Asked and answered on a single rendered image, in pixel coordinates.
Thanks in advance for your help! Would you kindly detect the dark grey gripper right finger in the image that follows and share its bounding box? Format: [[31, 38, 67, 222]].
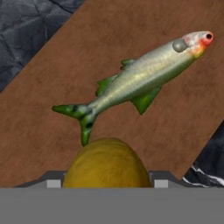
[[148, 171, 202, 189]]

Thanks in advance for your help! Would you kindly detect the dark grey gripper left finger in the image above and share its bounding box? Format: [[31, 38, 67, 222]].
[[17, 171, 67, 189]]

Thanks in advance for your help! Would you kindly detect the yellow lemon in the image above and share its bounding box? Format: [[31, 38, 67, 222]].
[[61, 137, 153, 189]]

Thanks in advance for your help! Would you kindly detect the silver fish with green fins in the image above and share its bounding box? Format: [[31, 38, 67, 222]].
[[52, 31, 214, 147]]

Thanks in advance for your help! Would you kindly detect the brown wooden cutting board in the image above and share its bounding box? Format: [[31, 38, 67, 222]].
[[0, 0, 224, 189]]

